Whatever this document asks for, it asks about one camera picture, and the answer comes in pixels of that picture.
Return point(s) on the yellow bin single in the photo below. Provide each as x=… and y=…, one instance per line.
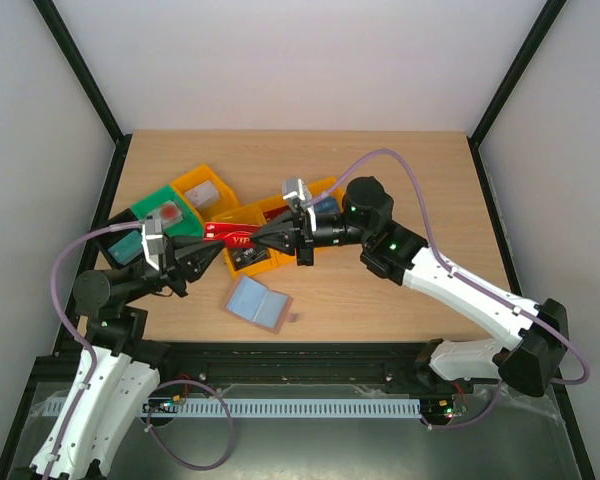
x=201, y=173

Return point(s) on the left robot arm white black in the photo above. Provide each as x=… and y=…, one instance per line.
x=118, y=369

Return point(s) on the black frame post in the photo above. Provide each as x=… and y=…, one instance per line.
x=542, y=25
x=57, y=27

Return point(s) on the yellow triple bin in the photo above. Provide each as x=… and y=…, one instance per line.
x=253, y=214

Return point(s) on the light blue cable duct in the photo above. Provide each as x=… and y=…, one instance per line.
x=383, y=408

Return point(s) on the black bin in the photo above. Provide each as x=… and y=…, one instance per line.
x=104, y=241

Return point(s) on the red white card stack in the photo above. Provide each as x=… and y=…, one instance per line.
x=168, y=213

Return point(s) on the green bin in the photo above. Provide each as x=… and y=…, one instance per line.
x=192, y=225

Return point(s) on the black card stack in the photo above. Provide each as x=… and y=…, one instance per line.
x=242, y=258

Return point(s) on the right black frame post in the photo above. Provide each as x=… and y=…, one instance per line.
x=542, y=25

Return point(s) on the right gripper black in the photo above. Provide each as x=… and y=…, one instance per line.
x=304, y=236

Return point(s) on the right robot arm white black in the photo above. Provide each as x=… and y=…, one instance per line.
x=527, y=339

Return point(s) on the left black frame post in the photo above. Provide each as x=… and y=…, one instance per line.
x=57, y=27

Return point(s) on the blue card stack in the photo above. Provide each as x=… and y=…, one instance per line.
x=327, y=205

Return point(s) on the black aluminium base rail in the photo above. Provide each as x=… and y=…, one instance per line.
x=403, y=368

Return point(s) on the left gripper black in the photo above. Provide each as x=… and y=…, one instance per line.
x=181, y=260

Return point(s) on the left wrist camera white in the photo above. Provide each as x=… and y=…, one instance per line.
x=153, y=243

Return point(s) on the teal card stack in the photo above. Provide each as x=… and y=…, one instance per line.
x=127, y=248

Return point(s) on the red VIP credit card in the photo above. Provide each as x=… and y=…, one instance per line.
x=233, y=235

